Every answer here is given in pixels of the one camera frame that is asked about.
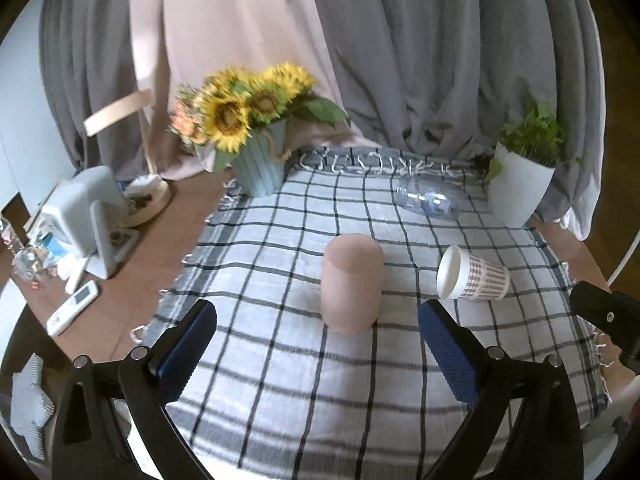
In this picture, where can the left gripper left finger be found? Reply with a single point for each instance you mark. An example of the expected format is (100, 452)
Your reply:
(88, 442)

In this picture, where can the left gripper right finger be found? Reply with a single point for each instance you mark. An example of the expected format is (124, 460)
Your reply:
(545, 441)

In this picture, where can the pink plastic cup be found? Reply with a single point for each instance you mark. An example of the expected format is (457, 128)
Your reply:
(352, 276)

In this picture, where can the plaid paper cup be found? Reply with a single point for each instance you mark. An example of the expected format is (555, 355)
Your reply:
(461, 275)

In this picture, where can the clear plastic cup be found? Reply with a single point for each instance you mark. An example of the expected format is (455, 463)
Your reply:
(429, 196)

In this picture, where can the white remote control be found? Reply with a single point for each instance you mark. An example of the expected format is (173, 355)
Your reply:
(66, 313)

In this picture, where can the white star cushion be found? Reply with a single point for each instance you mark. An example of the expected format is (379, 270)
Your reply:
(31, 408)

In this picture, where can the black white checked tablecloth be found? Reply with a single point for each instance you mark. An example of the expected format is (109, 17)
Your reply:
(278, 394)

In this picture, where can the white plant pot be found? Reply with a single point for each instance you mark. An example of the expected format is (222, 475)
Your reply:
(516, 186)

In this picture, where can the grey white desktop device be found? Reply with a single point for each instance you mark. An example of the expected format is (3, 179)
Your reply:
(87, 214)

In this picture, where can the green leafy plant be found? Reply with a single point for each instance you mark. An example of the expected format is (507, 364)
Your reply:
(537, 137)

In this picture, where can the blue ribbed flower pot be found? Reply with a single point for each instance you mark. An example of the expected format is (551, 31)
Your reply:
(259, 168)

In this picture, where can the yellow sunflower bouquet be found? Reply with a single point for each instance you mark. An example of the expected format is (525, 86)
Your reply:
(236, 106)

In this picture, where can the grey curtain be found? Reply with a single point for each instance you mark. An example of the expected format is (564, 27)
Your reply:
(433, 77)

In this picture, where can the beige pink curtain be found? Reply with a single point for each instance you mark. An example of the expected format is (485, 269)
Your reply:
(182, 41)

